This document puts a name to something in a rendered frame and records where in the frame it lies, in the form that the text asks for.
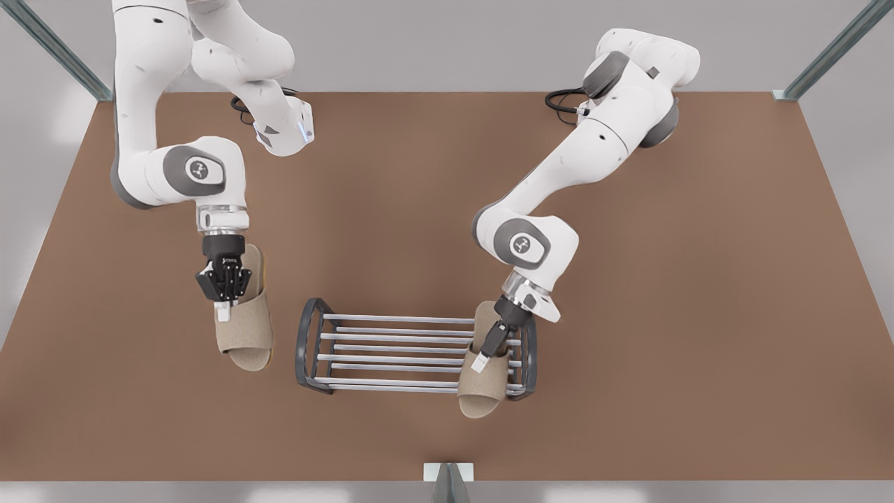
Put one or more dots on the beige open-toe slipper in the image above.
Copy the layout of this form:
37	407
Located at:
485	381
246	321

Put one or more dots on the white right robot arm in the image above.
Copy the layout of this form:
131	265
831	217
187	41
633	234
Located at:
147	84

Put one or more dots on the grey metal shoe rack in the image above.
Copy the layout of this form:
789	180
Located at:
391	356

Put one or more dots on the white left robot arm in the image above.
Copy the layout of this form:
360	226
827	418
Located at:
594	140

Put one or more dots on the silver frame post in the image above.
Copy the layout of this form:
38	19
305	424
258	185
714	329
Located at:
56	47
831	52
448	482

